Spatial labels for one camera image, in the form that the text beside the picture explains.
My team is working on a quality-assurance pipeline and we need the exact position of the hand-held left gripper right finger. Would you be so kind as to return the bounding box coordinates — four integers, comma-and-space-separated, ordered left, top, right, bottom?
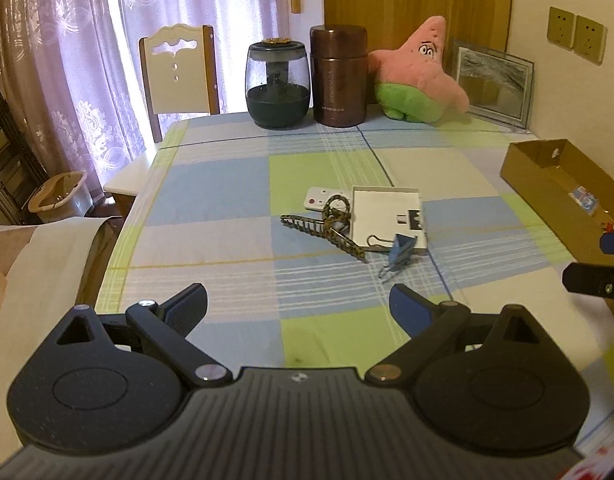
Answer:
364, 282, 540, 387

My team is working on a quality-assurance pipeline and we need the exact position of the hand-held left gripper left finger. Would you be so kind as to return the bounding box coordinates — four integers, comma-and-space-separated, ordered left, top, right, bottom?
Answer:
54, 282, 233, 388

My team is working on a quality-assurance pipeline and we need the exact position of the blue white packet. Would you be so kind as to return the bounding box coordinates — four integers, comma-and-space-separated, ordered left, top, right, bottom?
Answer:
569, 185, 601, 216

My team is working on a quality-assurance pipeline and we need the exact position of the shallow cardboard box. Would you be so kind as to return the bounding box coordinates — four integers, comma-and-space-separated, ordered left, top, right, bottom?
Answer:
500, 138, 614, 329

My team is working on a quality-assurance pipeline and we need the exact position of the blue binder clip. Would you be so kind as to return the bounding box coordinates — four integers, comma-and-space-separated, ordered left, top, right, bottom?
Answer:
365, 232, 419, 280

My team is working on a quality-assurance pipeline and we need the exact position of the white flat box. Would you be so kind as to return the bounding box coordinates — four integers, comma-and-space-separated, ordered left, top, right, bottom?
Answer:
347, 185, 429, 254

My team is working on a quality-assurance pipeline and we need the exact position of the checked tablecloth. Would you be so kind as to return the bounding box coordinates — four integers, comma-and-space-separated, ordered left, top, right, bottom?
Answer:
94, 109, 614, 461

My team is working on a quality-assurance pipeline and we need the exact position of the leopard hair claw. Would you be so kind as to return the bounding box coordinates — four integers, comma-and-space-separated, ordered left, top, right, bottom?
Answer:
279, 193, 369, 263

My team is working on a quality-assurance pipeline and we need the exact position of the small white remote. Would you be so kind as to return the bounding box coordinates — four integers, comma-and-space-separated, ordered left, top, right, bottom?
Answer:
305, 186, 346, 212

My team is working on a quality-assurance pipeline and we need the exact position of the white wooden board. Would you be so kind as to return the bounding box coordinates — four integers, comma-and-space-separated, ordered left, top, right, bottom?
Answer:
102, 152, 156, 196

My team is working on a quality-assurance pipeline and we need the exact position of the beige waste basket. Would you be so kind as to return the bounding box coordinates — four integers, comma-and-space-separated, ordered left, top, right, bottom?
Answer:
27, 169, 90, 224

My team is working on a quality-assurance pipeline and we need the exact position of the red white paper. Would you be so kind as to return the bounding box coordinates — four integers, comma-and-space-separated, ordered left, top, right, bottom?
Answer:
570, 442, 614, 480

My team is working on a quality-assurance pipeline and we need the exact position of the cream wooden chair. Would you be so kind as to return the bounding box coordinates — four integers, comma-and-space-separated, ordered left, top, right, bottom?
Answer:
138, 24, 222, 144

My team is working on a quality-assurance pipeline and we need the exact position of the dark glass jar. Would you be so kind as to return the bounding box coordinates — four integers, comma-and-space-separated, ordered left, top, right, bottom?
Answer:
245, 37, 312, 130

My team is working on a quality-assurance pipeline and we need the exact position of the pink starfish plush toy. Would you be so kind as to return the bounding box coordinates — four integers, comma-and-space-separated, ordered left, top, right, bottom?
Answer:
368, 15, 471, 124

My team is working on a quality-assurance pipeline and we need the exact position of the brown metal canister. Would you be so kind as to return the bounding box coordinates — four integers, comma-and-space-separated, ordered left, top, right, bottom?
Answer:
308, 24, 369, 128

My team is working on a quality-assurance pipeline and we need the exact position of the black metal rack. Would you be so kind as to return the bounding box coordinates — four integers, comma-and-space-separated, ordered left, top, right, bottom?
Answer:
0, 66, 48, 227

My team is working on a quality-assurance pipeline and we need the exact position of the mauve lace curtain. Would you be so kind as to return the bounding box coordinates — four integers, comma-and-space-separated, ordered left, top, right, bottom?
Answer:
109, 0, 294, 116
0, 0, 118, 188

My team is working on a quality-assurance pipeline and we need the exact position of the silver picture frame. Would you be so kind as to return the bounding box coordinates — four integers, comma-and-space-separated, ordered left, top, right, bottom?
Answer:
449, 38, 536, 134

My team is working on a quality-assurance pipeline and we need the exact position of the gold wall socket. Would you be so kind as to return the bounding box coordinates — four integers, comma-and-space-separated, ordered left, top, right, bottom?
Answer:
572, 14, 608, 65
546, 5, 577, 50

